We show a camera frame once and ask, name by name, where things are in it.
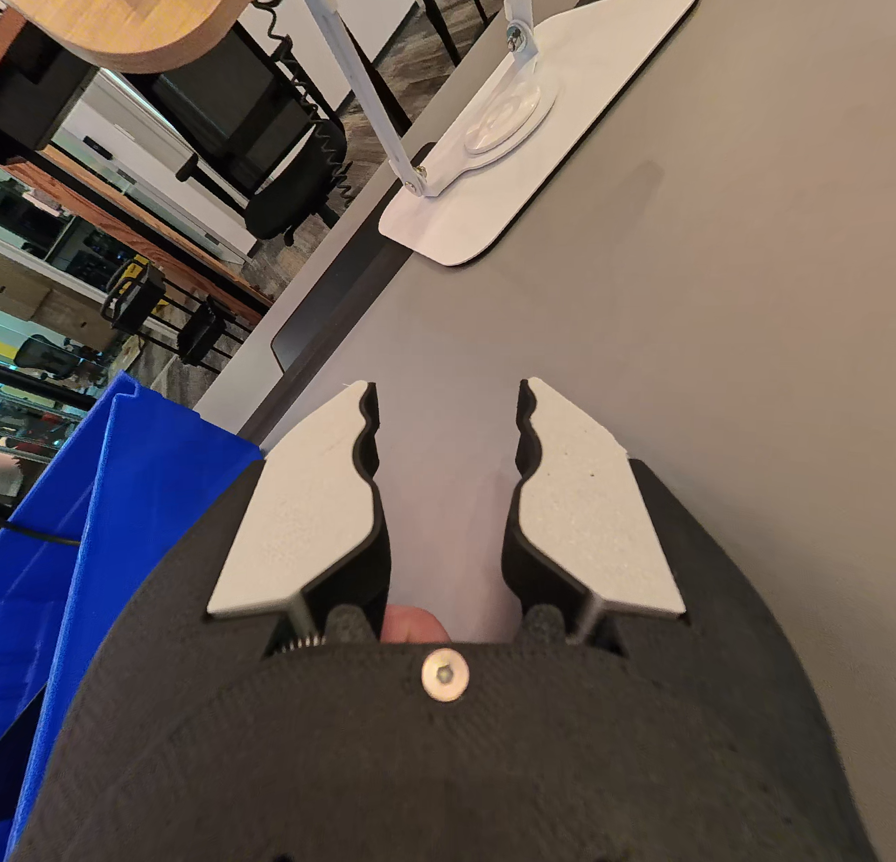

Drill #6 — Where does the black office chair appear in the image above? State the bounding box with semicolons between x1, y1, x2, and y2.
147;23;354;247

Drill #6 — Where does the white storage cabinet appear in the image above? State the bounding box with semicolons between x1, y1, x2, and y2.
56;65;261;268

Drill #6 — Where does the blue plastic bin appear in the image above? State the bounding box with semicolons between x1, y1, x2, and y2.
0;373;267;835

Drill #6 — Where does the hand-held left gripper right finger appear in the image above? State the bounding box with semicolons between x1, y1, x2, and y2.
502;377;687;642

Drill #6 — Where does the yellow black power tool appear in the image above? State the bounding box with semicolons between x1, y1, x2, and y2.
103;258;169;334

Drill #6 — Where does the white document stand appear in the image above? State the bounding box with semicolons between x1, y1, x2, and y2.
287;0;701;268

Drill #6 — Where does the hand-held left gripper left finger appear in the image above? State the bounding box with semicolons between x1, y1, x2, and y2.
208;381;390;642

